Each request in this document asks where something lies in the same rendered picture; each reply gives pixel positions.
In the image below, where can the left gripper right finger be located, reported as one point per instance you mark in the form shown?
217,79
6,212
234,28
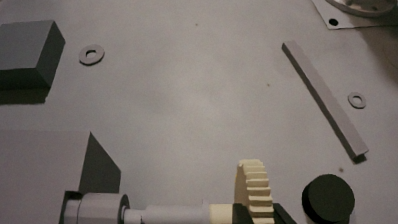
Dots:
281,216

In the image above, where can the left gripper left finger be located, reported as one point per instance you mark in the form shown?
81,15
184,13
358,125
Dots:
240,214

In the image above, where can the grey flat bar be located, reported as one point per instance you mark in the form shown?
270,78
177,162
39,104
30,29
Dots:
336,116

